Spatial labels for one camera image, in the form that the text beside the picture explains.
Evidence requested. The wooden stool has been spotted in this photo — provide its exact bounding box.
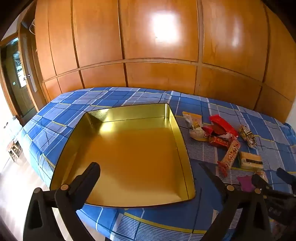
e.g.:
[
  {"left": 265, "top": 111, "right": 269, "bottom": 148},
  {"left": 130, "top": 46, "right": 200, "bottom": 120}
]
[{"left": 7, "top": 139, "right": 22, "bottom": 163}]

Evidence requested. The beige green snack packet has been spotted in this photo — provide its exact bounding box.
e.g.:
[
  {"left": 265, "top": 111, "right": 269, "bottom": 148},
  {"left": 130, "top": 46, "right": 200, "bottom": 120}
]
[{"left": 239, "top": 152, "right": 264, "bottom": 171}]

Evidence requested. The wooden wardrobe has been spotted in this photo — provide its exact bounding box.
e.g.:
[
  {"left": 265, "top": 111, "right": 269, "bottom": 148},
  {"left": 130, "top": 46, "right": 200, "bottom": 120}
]
[{"left": 18, "top": 0, "right": 296, "bottom": 123}]

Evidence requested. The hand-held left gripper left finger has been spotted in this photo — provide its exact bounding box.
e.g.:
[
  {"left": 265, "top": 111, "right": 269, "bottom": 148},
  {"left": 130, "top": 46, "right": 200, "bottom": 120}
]
[{"left": 23, "top": 162, "right": 101, "bottom": 241}]

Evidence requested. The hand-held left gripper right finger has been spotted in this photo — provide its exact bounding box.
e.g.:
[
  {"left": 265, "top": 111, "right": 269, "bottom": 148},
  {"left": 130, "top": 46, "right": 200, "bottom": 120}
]
[{"left": 199, "top": 162, "right": 272, "bottom": 241}]

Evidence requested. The yellow white snack packet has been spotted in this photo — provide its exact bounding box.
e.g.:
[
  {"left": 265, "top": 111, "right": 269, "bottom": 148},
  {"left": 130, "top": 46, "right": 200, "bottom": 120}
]
[{"left": 182, "top": 112, "right": 203, "bottom": 130}]

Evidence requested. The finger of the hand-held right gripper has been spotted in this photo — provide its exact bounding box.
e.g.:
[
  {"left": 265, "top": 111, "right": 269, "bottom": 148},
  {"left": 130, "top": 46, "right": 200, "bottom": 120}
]
[
  {"left": 276, "top": 167, "right": 296, "bottom": 194},
  {"left": 252, "top": 173, "right": 296, "bottom": 200}
]

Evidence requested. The purple snack packet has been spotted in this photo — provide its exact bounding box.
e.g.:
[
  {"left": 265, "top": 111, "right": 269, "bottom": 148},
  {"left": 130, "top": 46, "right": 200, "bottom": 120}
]
[{"left": 237, "top": 176, "right": 255, "bottom": 192}]

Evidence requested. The gold tin box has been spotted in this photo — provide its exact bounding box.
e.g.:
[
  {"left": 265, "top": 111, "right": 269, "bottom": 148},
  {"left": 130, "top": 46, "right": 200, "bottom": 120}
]
[{"left": 50, "top": 103, "right": 196, "bottom": 208}]

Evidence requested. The gold black snack packet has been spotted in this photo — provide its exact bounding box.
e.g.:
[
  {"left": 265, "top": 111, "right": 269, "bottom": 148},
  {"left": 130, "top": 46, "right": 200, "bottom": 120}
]
[{"left": 239, "top": 125, "right": 258, "bottom": 148}]

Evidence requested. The wooden door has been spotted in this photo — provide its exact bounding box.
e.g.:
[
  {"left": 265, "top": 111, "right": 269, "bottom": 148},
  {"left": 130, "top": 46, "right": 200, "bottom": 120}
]
[{"left": 1, "top": 35, "right": 38, "bottom": 121}]

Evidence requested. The red gold floral snack packet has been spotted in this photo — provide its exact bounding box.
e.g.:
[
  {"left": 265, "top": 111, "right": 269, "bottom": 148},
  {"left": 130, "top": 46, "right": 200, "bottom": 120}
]
[{"left": 208, "top": 136, "right": 232, "bottom": 147}]

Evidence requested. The large plain red snack packet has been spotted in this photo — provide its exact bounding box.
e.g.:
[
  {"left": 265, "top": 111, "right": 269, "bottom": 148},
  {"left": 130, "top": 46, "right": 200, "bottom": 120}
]
[{"left": 209, "top": 115, "right": 239, "bottom": 139}]

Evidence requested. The small dark red snack packet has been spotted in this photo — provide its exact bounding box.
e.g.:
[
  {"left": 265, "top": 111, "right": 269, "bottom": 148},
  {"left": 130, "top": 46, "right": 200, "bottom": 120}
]
[{"left": 202, "top": 125, "right": 215, "bottom": 137}]

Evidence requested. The long red white snack packet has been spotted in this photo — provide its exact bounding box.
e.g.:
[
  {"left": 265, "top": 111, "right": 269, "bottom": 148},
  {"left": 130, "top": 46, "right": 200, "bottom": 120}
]
[{"left": 217, "top": 139, "right": 241, "bottom": 177}]

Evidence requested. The blue plaid bed sheet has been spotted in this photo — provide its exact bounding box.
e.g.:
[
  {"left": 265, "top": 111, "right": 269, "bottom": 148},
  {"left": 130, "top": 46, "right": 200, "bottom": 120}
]
[{"left": 17, "top": 87, "right": 296, "bottom": 241}]

